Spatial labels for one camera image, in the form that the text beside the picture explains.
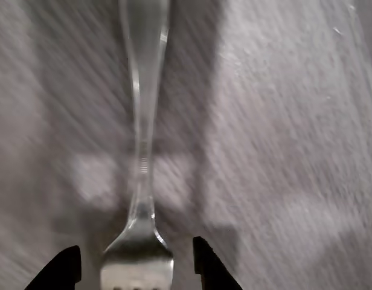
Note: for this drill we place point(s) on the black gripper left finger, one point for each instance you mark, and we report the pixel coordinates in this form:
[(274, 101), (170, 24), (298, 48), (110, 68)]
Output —
[(63, 269)]

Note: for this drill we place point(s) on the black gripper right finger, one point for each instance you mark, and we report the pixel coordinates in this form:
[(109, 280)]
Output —
[(211, 269)]

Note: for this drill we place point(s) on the metal fork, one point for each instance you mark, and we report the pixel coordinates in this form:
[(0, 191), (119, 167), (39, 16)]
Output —
[(140, 262)]

